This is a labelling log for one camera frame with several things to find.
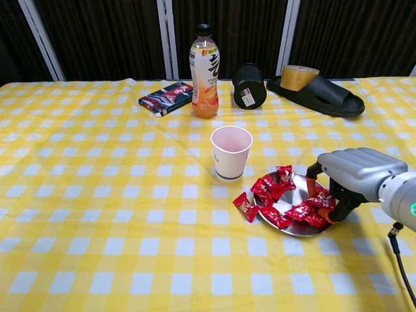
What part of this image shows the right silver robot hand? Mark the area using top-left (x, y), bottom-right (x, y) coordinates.
top-left (305, 147), bottom-right (409, 225)

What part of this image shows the red candy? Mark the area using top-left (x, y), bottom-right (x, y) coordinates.
top-left (271, 184), bottom-right (297, 200)
top-left (302, 213), bottom-right (328, 228)
top-left (305, 187), bottom-right (337, 209)
top-left (232, 191), bottom-right (261, 224)
top-left (275, 164), bottom-right (295, 187)
top-left (253, 192), bottom-right (273, 207)
top-left (285, 201), bottom-right (315, 222)
top-left (250, 175), bottom-right (277, 196)
top-left (259, 206), bottom-right (293, 229)

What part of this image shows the white paper cup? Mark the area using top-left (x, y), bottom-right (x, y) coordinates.
top-left (210, 125), bottom-right (254, 181)

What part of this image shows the silver metal plate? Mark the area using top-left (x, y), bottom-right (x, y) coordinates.
top-left (253, 171), bottom-right (337, 237)

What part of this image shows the black rubber slipper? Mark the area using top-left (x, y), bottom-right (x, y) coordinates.
top-left (266, 74), bottom-right (366, 118)

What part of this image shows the yellow tape roll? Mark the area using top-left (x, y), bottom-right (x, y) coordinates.
top-left (279, 64), bottom-right (321, 92)

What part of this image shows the black mesh pen holder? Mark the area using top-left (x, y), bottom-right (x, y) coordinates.
top-left (231, 62), bottom-right (268, 111)

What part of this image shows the dark pleated curtain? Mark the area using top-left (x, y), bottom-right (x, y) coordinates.
top-left (0, 0), bottom-right (55, 86)
top-left (32, 0), bottom-right (167, 82)
top-left (170, 0), bottom-right (289, 81)
top-left (290, 0), bottom-right (416, 80)

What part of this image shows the orange juice bottle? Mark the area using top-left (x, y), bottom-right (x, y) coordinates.
top-left (188, 23), bottom-right (221, 120)

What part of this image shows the dark blue printed box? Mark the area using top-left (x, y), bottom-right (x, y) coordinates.
top-left (138, 81), bottom-right (195, 118)

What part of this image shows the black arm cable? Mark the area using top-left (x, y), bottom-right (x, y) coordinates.
top-left (387, 222), bottom-right (416, 308)

